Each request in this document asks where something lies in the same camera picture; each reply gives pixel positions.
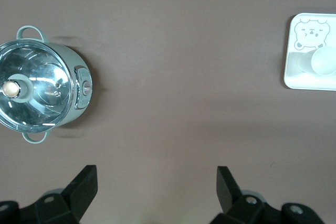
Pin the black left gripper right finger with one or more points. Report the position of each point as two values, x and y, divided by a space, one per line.
233 205

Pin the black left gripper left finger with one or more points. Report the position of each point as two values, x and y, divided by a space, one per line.
78 195

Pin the white plastic cup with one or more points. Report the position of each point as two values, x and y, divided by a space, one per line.
324 61

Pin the cream bear print tray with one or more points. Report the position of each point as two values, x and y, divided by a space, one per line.
302 82

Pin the glass pot lid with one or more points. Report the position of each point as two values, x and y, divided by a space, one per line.
44 77

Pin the green electric cooking pot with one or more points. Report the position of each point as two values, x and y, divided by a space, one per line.
78 61

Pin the brown table mat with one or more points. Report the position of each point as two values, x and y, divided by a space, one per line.
168 77

